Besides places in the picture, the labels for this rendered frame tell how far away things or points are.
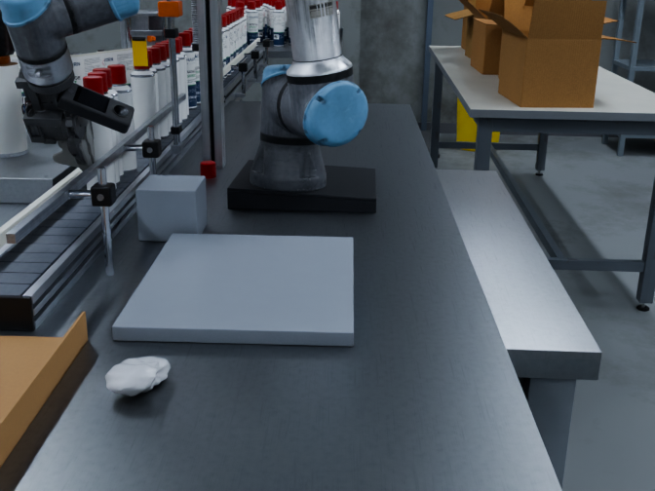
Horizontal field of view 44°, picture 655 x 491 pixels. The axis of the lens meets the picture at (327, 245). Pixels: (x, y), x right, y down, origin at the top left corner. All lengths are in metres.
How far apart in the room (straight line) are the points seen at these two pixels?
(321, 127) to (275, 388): 0.59
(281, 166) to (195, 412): 0.75
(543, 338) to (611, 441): 1.43
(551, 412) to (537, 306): 0.15
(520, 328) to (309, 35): 0.61
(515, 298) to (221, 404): 0.48
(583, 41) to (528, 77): 0.22
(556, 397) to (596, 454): 1.32
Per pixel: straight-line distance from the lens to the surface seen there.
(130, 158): 1.63
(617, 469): 2.38
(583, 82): 3.09
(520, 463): 0.82
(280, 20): 3.91
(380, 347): 1.01
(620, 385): 2.80
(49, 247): 1.24
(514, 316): 1.13
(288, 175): 1.53
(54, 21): 1.26
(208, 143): 1.84
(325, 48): 1.39
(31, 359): 1.02
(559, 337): 1.08
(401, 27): 6.30
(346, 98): 1.39
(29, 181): 1.64
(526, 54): 3.01
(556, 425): 1.12
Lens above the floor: 1.28
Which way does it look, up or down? 20 degrees down
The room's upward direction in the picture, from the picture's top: 1 degrees clockwise
